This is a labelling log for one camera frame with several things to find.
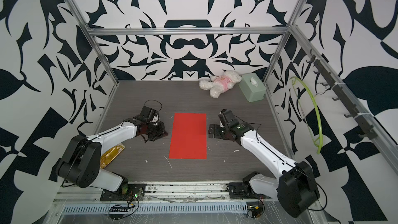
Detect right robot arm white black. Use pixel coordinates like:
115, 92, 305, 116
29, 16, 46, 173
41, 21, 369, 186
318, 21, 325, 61
208, 122, 320, 218

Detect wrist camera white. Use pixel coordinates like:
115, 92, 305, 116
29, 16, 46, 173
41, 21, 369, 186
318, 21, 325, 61
138, 106, 160, 124
218, 109, 239, 127

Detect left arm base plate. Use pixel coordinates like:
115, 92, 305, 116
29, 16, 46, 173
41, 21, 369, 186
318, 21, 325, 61
100, 184, 146, 202

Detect black hook rail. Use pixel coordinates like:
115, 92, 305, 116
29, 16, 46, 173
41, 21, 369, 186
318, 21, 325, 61
308, 49, 378, 140

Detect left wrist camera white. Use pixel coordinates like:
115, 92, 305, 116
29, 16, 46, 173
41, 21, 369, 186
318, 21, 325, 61
138, 106, 160, 124

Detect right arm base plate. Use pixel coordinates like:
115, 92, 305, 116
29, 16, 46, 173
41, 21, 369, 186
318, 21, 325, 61
227, 182, 270, 200

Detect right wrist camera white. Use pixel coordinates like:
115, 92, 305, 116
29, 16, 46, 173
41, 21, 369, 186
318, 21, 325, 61
218, 109, 239, 127

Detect small black connector box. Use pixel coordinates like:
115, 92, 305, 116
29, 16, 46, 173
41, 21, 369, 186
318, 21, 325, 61
246, 205, 264, 219

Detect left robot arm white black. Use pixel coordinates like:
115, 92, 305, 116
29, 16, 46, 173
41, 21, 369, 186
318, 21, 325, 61
56, 118, 168, 196

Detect aluminium frame crossbar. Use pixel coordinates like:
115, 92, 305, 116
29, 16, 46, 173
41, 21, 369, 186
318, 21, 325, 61
87, 27, 287, 36

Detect green tissue box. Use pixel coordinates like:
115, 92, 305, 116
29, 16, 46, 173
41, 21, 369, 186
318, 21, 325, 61
239, 73, 266, 102

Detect yellow snack packet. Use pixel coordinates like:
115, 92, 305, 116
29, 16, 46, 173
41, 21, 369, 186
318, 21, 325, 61
99, 144, 125, 169

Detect white slotted cable duct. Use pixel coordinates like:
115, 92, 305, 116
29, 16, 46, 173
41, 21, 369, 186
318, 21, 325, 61
62, 202, 248, 215

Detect white plush teddy bear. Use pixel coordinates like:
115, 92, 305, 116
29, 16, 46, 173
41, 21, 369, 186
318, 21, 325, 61
199, 70, 242, 99

